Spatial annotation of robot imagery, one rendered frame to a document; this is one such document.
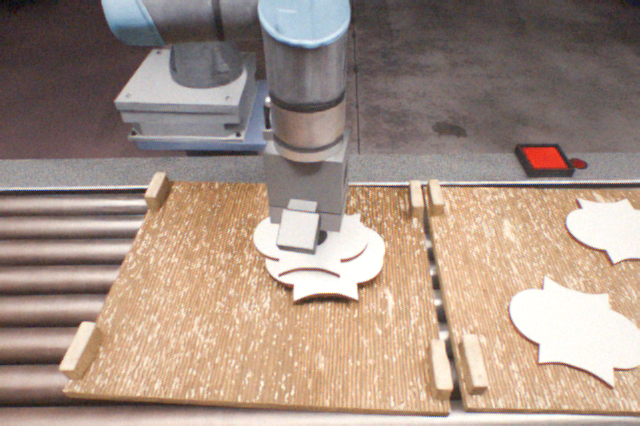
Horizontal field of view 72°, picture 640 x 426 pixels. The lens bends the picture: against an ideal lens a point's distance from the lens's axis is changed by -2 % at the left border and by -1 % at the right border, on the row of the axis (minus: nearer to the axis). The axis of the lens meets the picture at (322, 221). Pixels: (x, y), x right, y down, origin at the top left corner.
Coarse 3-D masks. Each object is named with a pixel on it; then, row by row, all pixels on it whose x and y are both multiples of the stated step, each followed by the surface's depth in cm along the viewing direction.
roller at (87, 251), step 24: (24, 240) 64; (48, 240) 64; (72, 240) 64; (96, 240) 64; (120, 240) 64; (0, 264) 63; (24, 264) 63; (48, 264) 63; (72, 264) 63; (96, 264) 64; (120, 264) 64
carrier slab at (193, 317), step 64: (192, 192) 69; (256, 192) 69; (384, 192) 69; (128, 256) 60; (192, 256) 60; (256, 256) 60; (384, 256) 60; (128, 320) 53; (192, 320) 53; (256, 320) 53; (320, 320) 53; (384, 320) 53; (128, 384) 47; (192, 384) 47; (256, 384) 47; (320, 384) 47; (384, 384) 47
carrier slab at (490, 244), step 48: (480, 192) 69; (528, 192) 69; (576, 192) 69; (624, 192) 69; (432, 240) 63; (480, 240) 62; (528, 240) 62; (480, 288) 56; (528, 288) 56; (576, 288) 56; (624, 288) 56; (480, 336) 51; (528, 384) 47; (576, 384) 47; (624, 384) 47
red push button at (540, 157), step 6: (528, 150) 78; (534, 150) 78; (540, 150) 78; (546, 150) 78; (552, 150) 78; (528, 156) 77; (534, 156) 77; (540, 156) 77; (546, 156) 77; (552, 156) 77; (558, 156) 77; (534, 162) 75; (540, 162) 75; (546, 162) 75; (552, 162) 75; (558, 162) 75
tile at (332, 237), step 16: (272, 224) 59; (352, 224) 59; (256, 240) 57; (272, 240) 57; (336, 240) 57; (352, 240) 57; (272, 256) 55; (288, 256) 55; (304, 256) 55; (320, 256) 55; (336, 256) 55; (352, 256) 55; (288, 272) 54; (336, 272) 53
